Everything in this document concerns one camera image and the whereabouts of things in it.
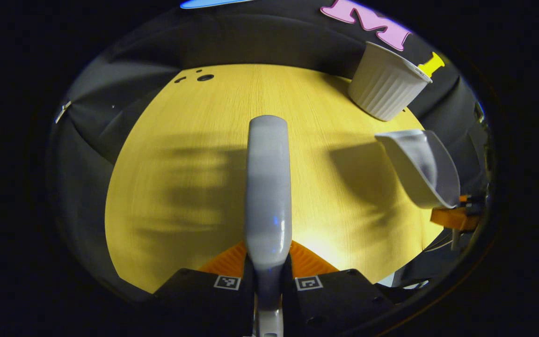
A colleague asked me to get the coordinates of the grey ribbed garbage bin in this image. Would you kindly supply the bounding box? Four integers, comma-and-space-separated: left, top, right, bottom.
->
348, 41, 433, 122

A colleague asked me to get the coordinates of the grey plastic dustpan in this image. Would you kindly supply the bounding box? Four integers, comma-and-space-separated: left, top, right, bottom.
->
375, 130, 461, 209

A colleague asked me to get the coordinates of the wooden desktop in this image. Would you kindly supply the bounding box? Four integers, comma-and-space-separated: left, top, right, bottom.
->
105, 63, 444, 294

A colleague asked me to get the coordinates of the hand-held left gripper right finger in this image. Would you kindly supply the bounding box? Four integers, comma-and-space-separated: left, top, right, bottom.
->
283, 240, 394, 337

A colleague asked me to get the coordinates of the small white clip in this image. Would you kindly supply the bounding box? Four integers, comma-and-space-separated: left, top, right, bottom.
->
55, 101, 72, 124

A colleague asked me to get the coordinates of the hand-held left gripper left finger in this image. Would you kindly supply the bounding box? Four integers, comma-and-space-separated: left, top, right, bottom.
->
153, 241, 255, 337

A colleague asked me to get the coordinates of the small grey broom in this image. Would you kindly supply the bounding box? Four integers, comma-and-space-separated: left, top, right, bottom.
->
243, 115, 293, 337

